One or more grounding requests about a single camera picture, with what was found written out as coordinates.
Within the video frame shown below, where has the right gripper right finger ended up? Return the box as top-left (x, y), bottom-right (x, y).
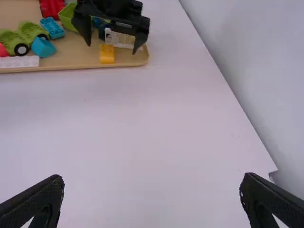
top-left (238, 172), bottom-right (304, 228)

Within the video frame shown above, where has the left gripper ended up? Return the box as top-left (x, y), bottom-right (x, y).
top-left (71, 0), bottom-right (151, 56)

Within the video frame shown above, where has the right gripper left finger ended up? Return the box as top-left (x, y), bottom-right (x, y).
top-left (0, 174), bottom-right (65, 228)

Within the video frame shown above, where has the long white toy brick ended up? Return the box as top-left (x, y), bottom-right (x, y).
top-left (104, 28), bottom-right (144, 52)

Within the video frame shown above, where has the yellow toy brick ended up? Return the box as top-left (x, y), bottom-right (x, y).
top-left (99, 44), bottom-right (115, 64)

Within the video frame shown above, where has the large square green toy brick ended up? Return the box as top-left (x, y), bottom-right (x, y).
top-left (58, 2), bottom-right (83, 33)

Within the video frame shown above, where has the tan tray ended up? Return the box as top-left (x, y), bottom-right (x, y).
top-left (0, 0), bottom-right (150, 74)

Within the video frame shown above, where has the flat blue toy brick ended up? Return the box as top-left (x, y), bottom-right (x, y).
top-left (39, 17), bottom-right (66, 40)

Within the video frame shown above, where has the red toy car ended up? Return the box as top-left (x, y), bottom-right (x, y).
top-left (39, 0), bottom-right (66, 21)

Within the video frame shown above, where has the sloped blue toy brick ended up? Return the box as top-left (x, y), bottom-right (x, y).
top-left (31, 37), bottom-right (57, 58)

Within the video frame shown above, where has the green toy car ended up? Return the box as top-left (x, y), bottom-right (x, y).
top-left (0, 21), bottom-right (50, 57)

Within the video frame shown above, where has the flat white toy plate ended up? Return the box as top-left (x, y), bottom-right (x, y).
top-left (0, 56), bottom-right (40, 70)

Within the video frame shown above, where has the coral toy brick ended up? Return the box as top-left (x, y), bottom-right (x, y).
top-left (0, 42), bottom-right (10, 57)

